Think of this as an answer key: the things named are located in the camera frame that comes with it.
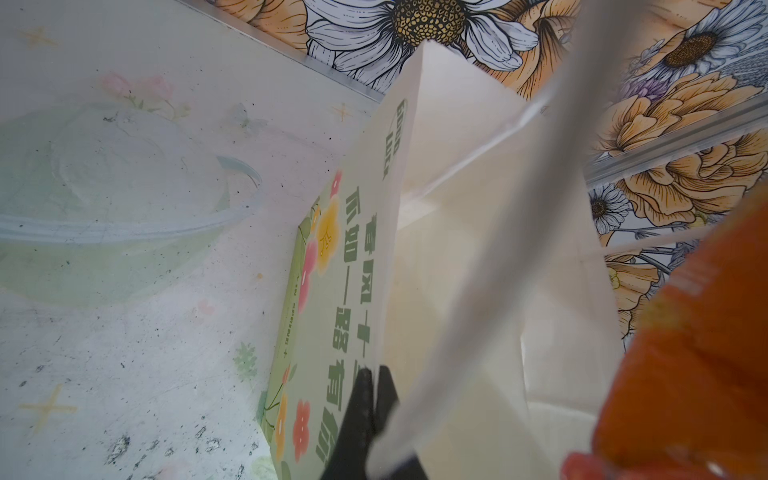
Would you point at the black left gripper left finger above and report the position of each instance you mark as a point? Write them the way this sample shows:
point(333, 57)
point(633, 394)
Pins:
point(350, 453)

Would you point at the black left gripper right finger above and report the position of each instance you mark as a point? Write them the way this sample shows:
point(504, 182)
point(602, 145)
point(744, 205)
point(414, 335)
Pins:
point(397, 436)

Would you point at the white paper bag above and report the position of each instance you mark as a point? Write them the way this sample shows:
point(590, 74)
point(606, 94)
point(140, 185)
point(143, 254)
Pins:
point(456, 249)

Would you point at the orange snack packet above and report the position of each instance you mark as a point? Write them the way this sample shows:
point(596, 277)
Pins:
point(689, 400)

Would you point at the clear plastic lid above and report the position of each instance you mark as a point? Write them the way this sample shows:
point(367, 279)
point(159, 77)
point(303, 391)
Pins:
point(103, 203)

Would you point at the aluminium corner post right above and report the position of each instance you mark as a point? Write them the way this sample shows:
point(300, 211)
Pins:
point(723, 126)

